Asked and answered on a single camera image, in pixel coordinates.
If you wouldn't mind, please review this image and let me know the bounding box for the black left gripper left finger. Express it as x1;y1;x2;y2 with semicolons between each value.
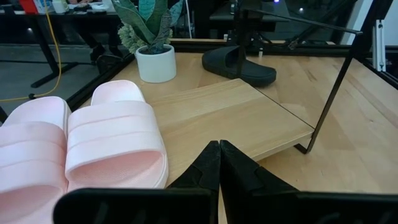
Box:
52;140;221;224

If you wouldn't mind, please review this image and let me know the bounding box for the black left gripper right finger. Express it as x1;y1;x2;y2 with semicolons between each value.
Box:
220;139;398;224

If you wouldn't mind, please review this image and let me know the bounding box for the pink rubber slide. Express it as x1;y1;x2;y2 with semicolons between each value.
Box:
0;96;72;224
64;80;169;192

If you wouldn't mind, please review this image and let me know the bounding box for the black rubber slide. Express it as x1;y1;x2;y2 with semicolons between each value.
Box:
201;45;277;87

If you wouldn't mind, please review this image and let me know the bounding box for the snake plant in white pot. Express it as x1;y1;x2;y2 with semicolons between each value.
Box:
111;0;184;83

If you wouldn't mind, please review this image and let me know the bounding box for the small green succulent plant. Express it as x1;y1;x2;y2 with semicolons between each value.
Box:
118;23;174;54

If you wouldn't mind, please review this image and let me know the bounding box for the black background desk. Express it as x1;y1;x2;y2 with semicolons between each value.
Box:
0;9;125;88

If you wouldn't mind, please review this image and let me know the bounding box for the white mug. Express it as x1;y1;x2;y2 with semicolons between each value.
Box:
52;0;70;14

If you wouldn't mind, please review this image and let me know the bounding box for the red box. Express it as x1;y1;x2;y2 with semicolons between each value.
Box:
19;0;39;15

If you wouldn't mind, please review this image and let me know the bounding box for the wooden shelf with black frame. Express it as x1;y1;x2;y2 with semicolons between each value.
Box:
149;8;363;175

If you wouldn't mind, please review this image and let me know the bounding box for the yellow cable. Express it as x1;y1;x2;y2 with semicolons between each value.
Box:
0;0;63;103

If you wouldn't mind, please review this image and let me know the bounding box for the silver aluminium extrusion post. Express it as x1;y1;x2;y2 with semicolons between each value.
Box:
373;19;386;72

